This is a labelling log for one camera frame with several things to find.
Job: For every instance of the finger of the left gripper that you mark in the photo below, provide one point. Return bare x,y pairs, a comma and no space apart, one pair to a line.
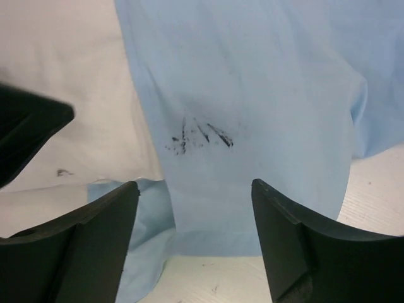
28,121

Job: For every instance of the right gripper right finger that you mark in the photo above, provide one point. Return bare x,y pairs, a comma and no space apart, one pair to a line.
311,258

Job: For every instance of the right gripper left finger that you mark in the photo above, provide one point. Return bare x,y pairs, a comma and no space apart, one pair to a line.
78,257

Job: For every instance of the light blue pillowcase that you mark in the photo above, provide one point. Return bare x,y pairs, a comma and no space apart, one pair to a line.
284,91

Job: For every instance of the white pillow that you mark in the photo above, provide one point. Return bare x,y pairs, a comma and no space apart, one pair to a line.
73,51

